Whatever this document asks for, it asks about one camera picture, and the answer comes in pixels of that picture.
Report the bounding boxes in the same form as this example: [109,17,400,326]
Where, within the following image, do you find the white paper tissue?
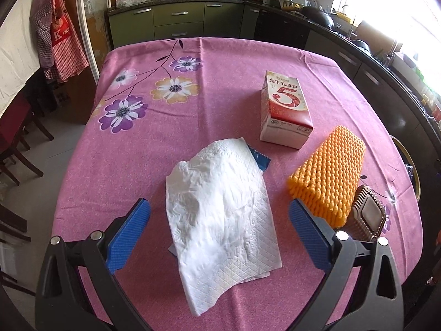
[165,138,282,316]

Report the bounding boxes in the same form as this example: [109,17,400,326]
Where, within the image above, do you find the pink floral tablecloth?
[53,38,423,330]

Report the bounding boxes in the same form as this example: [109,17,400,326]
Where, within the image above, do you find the red checkered apron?
[30,0,89,83]

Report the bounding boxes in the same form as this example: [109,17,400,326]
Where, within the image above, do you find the glass sliding door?
[76,0,111,83]

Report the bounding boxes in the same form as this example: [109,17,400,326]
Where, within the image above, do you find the dark wooden chair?
[0,94,54,186]

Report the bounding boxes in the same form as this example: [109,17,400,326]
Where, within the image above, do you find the yellow blue trash bin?
[391,136,422,202]

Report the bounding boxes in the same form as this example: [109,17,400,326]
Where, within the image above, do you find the blue wrapper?
[248,145,271,172]

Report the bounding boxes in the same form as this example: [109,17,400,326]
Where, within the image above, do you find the brown plastic comb brush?
[341,185,386,241]

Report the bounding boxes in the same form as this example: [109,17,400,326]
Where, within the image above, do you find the red white milk carton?
[259,70,313,150]

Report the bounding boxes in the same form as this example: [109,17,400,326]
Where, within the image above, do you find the white curtain cloth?
[0,0,40,112]

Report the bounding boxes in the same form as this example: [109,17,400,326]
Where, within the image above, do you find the green kitchen cabinets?
[108,1,260,48]

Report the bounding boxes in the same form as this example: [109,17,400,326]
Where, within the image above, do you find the large black wok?
[300,6,335,31]

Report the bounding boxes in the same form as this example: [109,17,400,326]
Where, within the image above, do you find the orange foam fruit net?
[287,126,366,229]

